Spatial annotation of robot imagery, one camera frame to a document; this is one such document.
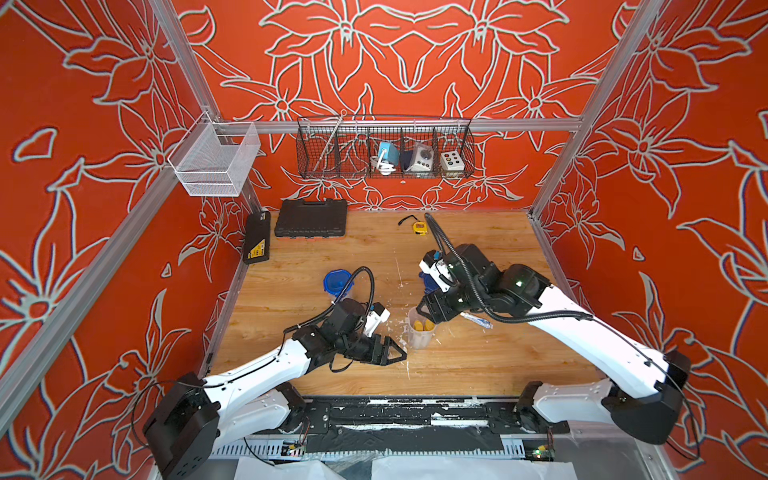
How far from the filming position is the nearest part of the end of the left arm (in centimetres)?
59

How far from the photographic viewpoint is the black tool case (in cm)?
111

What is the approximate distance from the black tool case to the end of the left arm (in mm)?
501
